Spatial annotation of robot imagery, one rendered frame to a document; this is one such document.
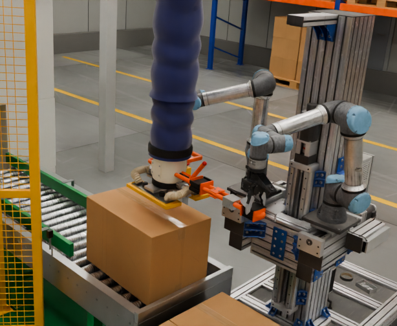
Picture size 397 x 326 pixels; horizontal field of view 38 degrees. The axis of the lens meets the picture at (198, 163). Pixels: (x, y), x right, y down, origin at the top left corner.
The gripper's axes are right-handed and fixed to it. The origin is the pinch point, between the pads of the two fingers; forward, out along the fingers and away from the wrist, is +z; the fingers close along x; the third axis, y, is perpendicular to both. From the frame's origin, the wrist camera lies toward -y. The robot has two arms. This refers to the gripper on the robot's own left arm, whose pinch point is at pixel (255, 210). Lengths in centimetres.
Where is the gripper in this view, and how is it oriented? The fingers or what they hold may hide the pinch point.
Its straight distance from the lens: 258.9
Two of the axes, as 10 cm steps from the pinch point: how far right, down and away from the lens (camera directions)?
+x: -7.7, 1.9, -6.2
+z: -0.6, 9.3, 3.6
